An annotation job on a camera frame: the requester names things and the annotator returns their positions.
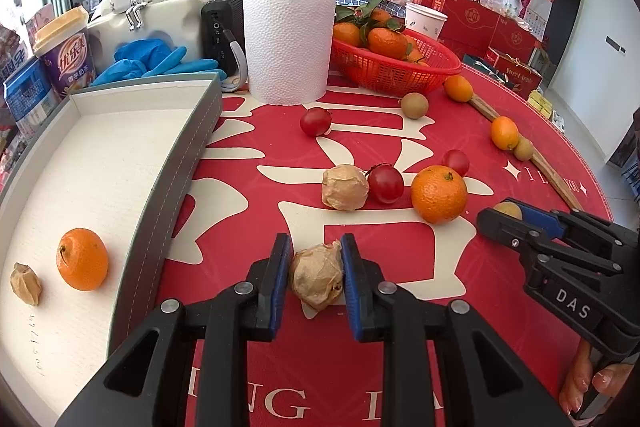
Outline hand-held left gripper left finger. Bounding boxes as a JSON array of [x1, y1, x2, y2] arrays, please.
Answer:
[[55, 233, 295, 427]]

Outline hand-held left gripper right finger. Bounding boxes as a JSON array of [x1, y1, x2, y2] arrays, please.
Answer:
[[340, 233, 573, 427]]

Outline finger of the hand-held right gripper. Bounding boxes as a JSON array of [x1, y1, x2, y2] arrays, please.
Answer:
[[502, 197, 617, 237], [476, 208, 553, 259]]

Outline small brown-green fruit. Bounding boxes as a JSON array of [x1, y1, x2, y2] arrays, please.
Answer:
[[400, 92, 430, 120], [492, 201, 524, 221], [513, 136, 535, 162]]

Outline husked physalis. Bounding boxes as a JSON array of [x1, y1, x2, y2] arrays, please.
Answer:
[[289, 239, 346, 313], [10, 262, 43, 307], [321, 164, 371, 212]]

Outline large orange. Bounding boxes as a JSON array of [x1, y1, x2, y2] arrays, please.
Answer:
[[411, 165, 468, 225]]

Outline grey and white tray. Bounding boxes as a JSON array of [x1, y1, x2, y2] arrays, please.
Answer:
[[0, 72, 223, 427]]

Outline person's right hand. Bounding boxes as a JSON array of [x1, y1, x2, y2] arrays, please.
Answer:
[[559, 341, 636, 417]]

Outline wooden stick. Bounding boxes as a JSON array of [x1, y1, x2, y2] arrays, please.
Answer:
[[469, 93, 585, 212]]

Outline cherry tomato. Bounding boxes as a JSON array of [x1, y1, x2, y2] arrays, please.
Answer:
[[300, 107, 333, 138], [442, 149, 471, 178], [366, 163, 405, 204]]

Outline kumquat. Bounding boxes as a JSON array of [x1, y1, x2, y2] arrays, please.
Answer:
[[490, 116, 520, 151], [444, 75, 474, 103]]

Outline red round table mat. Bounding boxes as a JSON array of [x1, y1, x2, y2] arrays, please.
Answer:
[[165, 47, 613, 427]]

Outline yellow-green packets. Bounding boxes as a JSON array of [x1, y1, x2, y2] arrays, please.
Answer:
[[527, 89, 566, 130]]

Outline red box with gold print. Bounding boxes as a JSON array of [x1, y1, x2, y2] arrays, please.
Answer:
[[485, 48, 543, 95]]

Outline red plastic basket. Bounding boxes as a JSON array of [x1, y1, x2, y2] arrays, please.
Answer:
[[330, 27, 463, 99]]

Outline small orange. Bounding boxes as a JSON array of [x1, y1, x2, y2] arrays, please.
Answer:
[[56, 228, 110, 292]]

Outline large red gift box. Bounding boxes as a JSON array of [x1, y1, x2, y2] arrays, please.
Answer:
[[440, 0, 501, 58]]

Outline pile of leafy mandarins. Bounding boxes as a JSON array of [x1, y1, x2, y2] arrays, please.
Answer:
[[332, 0, 431, 65]]

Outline white paper cup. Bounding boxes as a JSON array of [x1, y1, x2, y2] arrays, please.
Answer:
[[404, 3, 448, 42]]

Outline white toilet paper roll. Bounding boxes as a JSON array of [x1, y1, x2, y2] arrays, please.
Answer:
[[242, 0, 337, 106]]

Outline black portable radio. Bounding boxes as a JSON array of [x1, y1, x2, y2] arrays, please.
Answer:
[[201, 0, 261, 75]]

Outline pile of blue gloves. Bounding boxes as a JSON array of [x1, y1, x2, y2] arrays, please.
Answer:
[[90, 39, 227, 86]]

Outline white storage bag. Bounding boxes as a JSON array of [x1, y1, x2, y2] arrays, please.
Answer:
[[87, 0, 206, 75]]

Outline blue drink can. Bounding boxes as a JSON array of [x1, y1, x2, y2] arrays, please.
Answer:
[[4, 57, 61, 138]]

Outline purple milk tea cup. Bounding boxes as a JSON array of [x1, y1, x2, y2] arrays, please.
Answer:
[[32, 6, 98, 100]]

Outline clear snack bag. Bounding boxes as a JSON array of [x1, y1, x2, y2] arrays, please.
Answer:
[[0, 24, 36, 82]]

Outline pink and white carton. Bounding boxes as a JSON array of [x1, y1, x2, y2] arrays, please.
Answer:
[[25, 4, 56, 38]]

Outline wall calendar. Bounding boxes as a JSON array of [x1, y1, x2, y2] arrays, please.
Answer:
[[522, 0, 551, 40]]

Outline grey wrist strap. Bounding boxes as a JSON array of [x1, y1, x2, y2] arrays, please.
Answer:
[[219, 29, 249, 91]]

